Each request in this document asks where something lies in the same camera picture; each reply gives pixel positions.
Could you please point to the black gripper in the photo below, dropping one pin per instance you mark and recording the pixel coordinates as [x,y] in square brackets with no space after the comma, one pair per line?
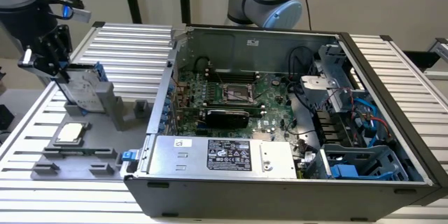
[52,51]

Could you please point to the hard disk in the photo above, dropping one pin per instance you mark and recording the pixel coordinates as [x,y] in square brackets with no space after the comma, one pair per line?
[84,90]

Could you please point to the blue disk carrier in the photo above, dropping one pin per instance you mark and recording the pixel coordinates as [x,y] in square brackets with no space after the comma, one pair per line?
[344,171]

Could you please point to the grey disk bay cage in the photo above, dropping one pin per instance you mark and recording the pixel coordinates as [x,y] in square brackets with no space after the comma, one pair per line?
[367,155]

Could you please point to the black table corner cap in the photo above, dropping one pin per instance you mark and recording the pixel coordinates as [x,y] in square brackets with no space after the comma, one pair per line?
[387,38]
[98,24]

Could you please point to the black box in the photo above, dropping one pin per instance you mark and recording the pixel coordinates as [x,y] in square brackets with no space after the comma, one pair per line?
[6,117]

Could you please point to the silver CPU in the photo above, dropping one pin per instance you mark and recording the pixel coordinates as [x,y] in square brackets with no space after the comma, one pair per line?
[71,133]

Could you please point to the grey parts rack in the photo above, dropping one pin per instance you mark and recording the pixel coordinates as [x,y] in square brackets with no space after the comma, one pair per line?
[102,142]

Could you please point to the green RAM stick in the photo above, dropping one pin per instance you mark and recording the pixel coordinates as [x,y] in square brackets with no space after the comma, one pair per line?
[84,152]

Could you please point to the blue case latch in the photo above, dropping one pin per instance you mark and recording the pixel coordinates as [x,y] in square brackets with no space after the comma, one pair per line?
[128,155]

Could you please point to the silver power supply unit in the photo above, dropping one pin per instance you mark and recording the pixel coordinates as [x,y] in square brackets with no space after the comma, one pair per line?
[182,155]

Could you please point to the CPU socket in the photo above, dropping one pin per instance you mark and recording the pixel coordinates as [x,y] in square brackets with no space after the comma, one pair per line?
[238,93]

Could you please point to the black graphics card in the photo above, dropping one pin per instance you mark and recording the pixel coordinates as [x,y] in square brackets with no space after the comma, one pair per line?
[227,119]

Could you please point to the round coin battery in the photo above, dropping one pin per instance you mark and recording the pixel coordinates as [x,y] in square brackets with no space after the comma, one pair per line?
[276,81]

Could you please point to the green motherboard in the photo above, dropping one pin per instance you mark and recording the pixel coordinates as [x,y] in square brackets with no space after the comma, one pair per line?
[276,108]

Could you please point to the silver chipset heatsink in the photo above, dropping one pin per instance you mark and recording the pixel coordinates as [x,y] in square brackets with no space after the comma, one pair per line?
[263,136]

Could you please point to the open dark PC case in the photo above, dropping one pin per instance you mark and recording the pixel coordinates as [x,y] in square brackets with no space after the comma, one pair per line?
[244,197]

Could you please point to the grey drive cage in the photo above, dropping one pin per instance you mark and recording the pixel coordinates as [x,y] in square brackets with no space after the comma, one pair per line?
[328,64]

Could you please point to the black fan housing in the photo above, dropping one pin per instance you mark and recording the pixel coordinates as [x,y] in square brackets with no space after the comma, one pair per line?
[331,127]

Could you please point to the black panel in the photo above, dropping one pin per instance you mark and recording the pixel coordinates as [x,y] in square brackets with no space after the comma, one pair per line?
[420,58]

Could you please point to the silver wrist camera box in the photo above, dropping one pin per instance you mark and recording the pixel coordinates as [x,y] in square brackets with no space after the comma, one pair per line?
[26,60]

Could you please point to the aluminium frame profile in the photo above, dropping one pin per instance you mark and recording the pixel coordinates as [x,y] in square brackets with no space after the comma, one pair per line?
[439,48]

